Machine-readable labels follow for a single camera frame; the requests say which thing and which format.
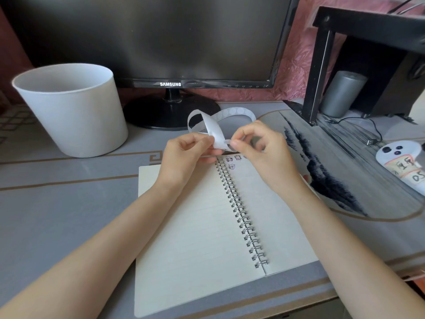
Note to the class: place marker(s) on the person's right hand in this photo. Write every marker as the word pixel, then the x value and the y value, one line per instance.
pixel 274 156

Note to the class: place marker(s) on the person's left hand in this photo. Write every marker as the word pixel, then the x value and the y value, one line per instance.
pixel 179 159

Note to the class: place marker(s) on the white sticker strip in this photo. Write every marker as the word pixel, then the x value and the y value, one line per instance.
pixel 215 129

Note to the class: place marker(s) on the cream spiral notebook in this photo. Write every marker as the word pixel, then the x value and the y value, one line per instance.
pixel 192 239

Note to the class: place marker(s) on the person's left forearm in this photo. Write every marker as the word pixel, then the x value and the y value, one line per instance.
pixel 93 259

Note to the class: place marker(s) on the person's right forearm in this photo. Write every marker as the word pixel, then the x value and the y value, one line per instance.
pixel 352 245

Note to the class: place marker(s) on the grey cylindrical speaker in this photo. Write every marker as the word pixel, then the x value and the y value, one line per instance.
pixel 343 94

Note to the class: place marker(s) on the black plug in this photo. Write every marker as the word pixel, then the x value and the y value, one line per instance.
pixel 371 142

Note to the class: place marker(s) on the white plastic waste bin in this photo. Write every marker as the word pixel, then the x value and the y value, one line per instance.
pixel 76 122

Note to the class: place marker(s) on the grey patterned desk mat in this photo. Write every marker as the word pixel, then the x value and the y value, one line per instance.
pixel 66 209

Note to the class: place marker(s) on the white labelled VR controller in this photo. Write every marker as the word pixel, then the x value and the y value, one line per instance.
pixel 398 162

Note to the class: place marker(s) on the black computer monitor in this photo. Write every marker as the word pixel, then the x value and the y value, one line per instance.
pixel 152 36

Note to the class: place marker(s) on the orange woven bag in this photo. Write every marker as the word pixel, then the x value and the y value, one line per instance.
pixel 416 278

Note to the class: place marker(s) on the black shelf frame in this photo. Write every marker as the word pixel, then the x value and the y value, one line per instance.
pixel 315 79

